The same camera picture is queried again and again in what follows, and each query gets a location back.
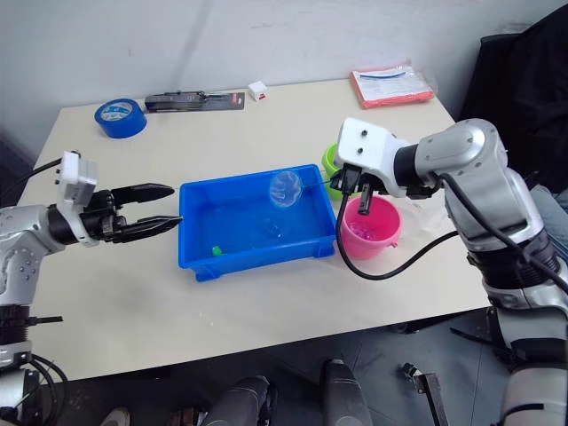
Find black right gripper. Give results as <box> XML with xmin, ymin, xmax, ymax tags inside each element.
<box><xmin>328</xmin><ymin>164</ymin><xmax>388</xmax><ymax>217</ymax></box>

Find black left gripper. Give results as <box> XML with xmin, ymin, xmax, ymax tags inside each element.
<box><xmin>80</xmin><ymin>182</ymin><xmax>184</xmax><ymax>244</ymax></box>

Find small fish net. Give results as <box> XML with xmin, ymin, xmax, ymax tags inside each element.
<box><xmin>268</xmin><ymin>170</ymin><xmax>339</xmax><ymax>209</ymax></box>

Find green plastic bucket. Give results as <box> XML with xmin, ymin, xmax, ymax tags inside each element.
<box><xmin>320</xmin><ymin>142</ymin><xmax>352</xmax><ymax>199</ymax></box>

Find pink plastic bucket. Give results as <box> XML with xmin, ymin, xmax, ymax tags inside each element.
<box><xmin>338</xmin><ymin>194</ymin><xmax>406</xmax><ymax>262</ymax></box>

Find clear plastic cup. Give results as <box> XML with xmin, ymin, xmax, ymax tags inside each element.
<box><xmin>400</xmin><ymin>200</ymin><xmax>450</xmax><ymax>241</ymax></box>

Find blue plastic tub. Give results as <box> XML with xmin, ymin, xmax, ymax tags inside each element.
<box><xmin>177</xmin><ymin>163</ymin><xmax>339</xmax><ymax>283</ymax></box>

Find blue tape roll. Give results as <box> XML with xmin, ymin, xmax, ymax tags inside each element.
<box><xmin>93</xmin><ymin>98</ymin><xmax>148</xmax><ymax>140</ymax></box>

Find red folder in plastic bag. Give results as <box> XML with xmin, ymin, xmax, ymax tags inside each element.
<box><xmin>348</xmin><ymin>61</ymin><xmax>437</xmax><ymax>111</ymax></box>

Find black packaged tool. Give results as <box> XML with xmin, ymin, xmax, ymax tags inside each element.
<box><xmin>144</xmin><ymin>90</ymin><xmax>247</xmax><ymax>114</ymax></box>

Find small white box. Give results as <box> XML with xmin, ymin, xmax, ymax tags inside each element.
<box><xmin>247</xmin><ymin>80</ymin><xmax>269</xmax><ymax>102</ymax></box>

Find black chair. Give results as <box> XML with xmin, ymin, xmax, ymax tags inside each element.
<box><xmin>460</xmin><ymin>7</ymin><xmax>568</xmax><ymax>193</ymax></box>

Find blue denim cloth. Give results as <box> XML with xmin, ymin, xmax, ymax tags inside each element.
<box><xmin>530</xmin><ymin>184</ymin><xmax>568</xmax><ymax>250</ymax></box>

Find dark rounded shape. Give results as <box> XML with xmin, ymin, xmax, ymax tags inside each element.
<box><xmin>319</xmin><ymin>358</ymin><xmax>375</xmax><ymax>426</ymax></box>
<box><xmin>206</xmin><ymin>375</ymin><xmax>278</xmax><ymax>426</ymax></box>

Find white shoe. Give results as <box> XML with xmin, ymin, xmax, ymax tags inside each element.
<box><xmin>99</xmin><ymin>406</ymin><xmax>132</xmax><ymax>426</ymax></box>

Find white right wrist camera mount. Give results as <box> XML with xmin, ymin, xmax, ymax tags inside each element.
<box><xmin>333</xmin><ymin>116</ymin><xmax>412</xmax><ymax>199</ymax></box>

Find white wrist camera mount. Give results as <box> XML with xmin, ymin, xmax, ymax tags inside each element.
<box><xmin>54</xmin><ymin>150</ymin><xmax>99</xmax><ymax>248</ymax></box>
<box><xmin>333</xmin><ymin>116</ymin><xmax>412</xmax><ymax>199</ymax></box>

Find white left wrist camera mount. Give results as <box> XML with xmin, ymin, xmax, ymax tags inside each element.
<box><xmin>54</xmin><ymin>150</ymin><xmax>99</xmax><ymax>248</ymax></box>

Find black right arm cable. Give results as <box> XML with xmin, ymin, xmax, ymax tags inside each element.
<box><xmin>335</xmin><ymin>163</ymin><xmax>568</xmax><ymax>295</ymax></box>

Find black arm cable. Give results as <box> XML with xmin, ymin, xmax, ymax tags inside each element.
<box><xmin>16</xmin><ymin>158</ymin><xmax>64</xmax><ymax>184</ymax></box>
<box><xmin>335</xmin><ymin>163</ymin><xmax>568</xmax><ymax>295</ymax></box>

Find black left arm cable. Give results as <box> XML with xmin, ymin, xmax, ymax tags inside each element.
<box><xmin>16</xmin><ymin>158</ymin><xmax>64</xmax><ymax>184</ymax></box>

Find black cable loops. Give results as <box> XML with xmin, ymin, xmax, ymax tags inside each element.
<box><xmin>12</xmin><ymin>353</ymin><xmax>71</xmax><ymax>426</ymax></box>

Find metal caster bracket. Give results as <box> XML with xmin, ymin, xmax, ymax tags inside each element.
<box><xmin>400</xmin><ymin>361</ymin><xmax>452</xmax><ymax>426</ymax></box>

